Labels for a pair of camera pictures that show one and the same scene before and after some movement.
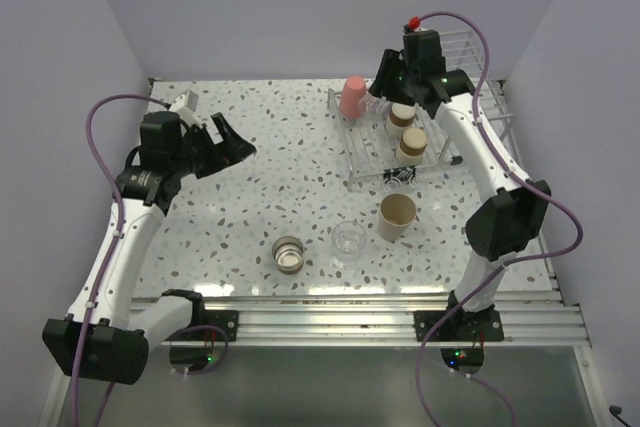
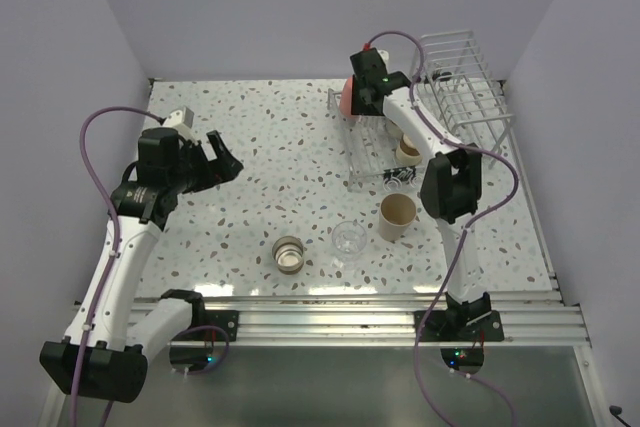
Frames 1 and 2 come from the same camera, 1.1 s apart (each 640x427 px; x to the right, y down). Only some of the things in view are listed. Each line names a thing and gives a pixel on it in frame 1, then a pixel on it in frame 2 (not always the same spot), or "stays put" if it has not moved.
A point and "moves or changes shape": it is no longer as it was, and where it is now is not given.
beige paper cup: (397, 212) stays put
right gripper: (383, 86) -> (359, 108)
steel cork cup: (288, 254) stays put
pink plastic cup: (354, 88) stays put
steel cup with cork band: (402, 114) moves or changes shape
